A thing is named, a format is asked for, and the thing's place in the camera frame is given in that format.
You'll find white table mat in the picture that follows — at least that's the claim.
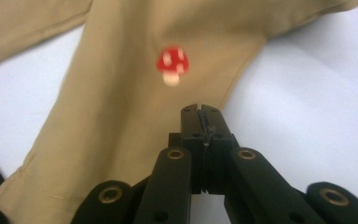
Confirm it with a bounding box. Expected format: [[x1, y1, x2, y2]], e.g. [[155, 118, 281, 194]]
[[0, 0, 358, 224]]

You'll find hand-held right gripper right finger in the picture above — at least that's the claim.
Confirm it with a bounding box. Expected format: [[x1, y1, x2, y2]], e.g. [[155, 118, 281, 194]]
[[201, 105, 240, 194]]

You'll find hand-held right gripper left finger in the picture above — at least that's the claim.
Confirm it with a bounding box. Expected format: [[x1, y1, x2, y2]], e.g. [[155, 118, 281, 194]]
[[168, 104, 207, 194]]

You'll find tan garment with mushroom patch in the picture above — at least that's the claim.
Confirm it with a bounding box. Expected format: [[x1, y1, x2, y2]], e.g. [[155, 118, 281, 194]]
[[0, 0, 358, 224]]

